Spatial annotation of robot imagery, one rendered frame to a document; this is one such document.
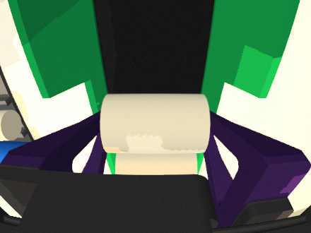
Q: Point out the beige cylinder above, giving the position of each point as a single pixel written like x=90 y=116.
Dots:
x=10 y=125
x=155 y=123
x=156 y=163

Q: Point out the blue plastic bar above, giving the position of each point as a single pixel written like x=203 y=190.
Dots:
x=5 y=146

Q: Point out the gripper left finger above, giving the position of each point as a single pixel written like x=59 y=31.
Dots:
x=56 y=151

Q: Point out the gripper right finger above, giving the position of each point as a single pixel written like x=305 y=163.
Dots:
x=267 y=168

